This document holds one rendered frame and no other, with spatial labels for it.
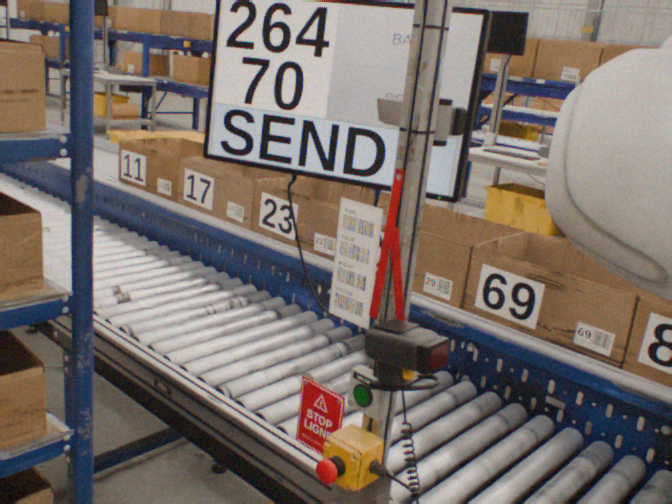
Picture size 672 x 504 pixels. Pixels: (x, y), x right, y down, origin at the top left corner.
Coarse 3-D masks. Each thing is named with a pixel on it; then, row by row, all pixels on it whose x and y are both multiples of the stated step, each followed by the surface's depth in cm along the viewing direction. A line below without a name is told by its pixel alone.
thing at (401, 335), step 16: (400, 320) 104; (368, 336) 102; (384, 336) 100; (400, 336) 98; (416, 336) 98; (432, 336) 99; (368, 352) 102; (384, 352) 100; (400, 352) 98; (416, 352) 96; (432, 352) 96; (384, 368) 102; (400, 368) 101; (416, 368) 97; (432, 368) 96; (384, 384) 103; (400, 384) 102
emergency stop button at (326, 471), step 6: (318, 462) 107; (324, 462) 106; (330, 462) 106; (318, 468) 107; (324, 468) 106; (330, 468) 105; (336, 468) 107; (318, 474) 107; (324, 474) 106; (330, 474) 105; (336, 474) 106; (324, 480) 106; (330, 480) 106
